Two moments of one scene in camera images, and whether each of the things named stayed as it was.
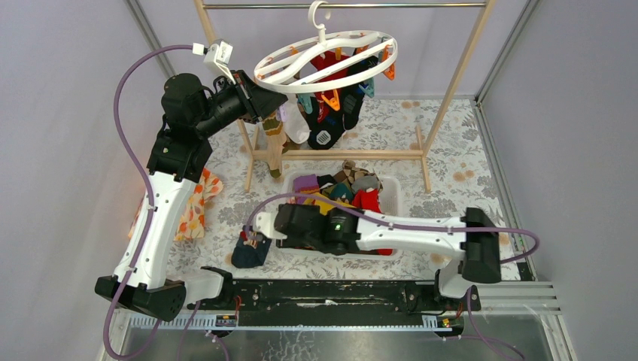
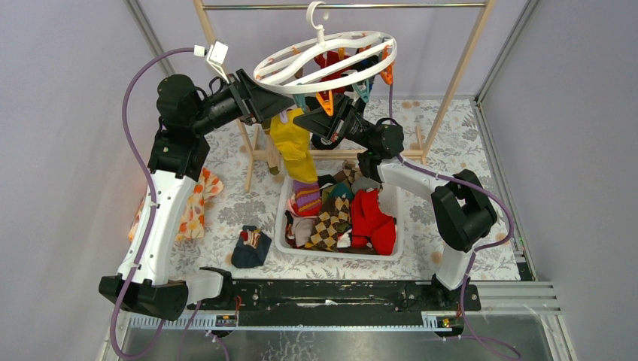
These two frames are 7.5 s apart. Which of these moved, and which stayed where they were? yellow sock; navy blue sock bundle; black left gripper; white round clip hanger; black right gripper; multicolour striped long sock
Moved: yellow sock; black right gripper
Stayed: black left gripper; multicolour striped long sock; white round clip hanger; navy blue sock bundle
